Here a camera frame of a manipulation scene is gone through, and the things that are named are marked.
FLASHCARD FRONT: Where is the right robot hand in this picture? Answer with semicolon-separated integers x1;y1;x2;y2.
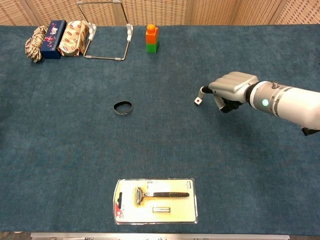
199;71;260;114

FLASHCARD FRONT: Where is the coiled beige rope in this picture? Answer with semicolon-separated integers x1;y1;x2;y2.
24;25;49;63

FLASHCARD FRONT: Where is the razor in yellow blister pack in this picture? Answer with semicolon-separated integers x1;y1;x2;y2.
112;177;200;225

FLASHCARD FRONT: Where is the orange and green block stack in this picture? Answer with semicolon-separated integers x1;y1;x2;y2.
145;23;160;54

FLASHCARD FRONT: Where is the woven folding screen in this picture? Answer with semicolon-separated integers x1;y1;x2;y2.
0;0;320;26

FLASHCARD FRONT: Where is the beige red patterned wrapped package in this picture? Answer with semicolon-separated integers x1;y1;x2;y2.
57;20;90;58

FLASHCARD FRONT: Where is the metal wire frame stand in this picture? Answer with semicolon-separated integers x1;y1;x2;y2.
76;0;134;62

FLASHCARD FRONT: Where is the green carpet table mat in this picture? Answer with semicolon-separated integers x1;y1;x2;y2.
0;23;320;234

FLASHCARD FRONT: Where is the dark blue printed box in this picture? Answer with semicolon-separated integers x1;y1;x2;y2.
39;19;68;60

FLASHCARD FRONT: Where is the aluminium profile rail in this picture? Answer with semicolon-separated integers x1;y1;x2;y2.
30;232;291;240

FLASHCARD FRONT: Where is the black rubber band ring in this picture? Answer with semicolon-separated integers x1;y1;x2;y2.
113;100;134;116

